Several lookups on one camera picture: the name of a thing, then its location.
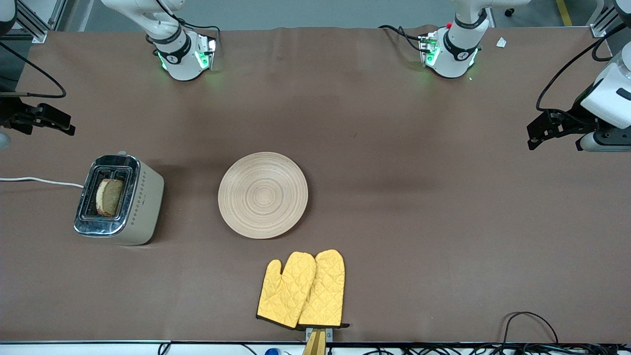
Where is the toast bread slice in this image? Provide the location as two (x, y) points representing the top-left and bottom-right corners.
(95, 178), (125, 217)

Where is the round wooden plate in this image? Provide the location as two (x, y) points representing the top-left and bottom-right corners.
(218, 152), (309, 240)

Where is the beige chrome toaster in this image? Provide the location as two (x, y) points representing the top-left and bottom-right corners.
(74, 152), (165, 246)

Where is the large table cover sheet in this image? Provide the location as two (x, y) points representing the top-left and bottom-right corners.
(0, 25), (631, 345)

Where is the yellow quilted oven mitt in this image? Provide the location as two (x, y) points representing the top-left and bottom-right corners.
(256, 251), (317, 329)
(298, 249), (351, 328)

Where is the wooden stand piece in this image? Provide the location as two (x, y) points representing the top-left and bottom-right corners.
(302, 329), (327, 355)

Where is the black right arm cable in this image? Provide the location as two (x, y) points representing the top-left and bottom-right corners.
(0, 42), (68, 98)

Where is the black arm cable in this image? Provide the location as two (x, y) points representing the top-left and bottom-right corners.
(0, 42), (68, 98)
(536, 22), (631, 113)

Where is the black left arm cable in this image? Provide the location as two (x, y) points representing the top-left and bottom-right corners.
(536, 22), (631, 113)

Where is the white toaster power cable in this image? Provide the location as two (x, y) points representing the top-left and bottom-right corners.
(0, 177), (85, 188)

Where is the aluminium frame profile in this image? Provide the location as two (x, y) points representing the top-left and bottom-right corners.
(590, 0), (618, 38)
(14, 0), (68, 44)

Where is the black left base cable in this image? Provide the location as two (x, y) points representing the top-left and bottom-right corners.
(378, 24), (426, 53)

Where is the black looped cable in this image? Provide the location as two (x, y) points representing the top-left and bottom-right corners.
(502, 311), (561, 346)

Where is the black cable bundle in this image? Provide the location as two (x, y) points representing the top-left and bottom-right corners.
(362, 343), (631, 355)

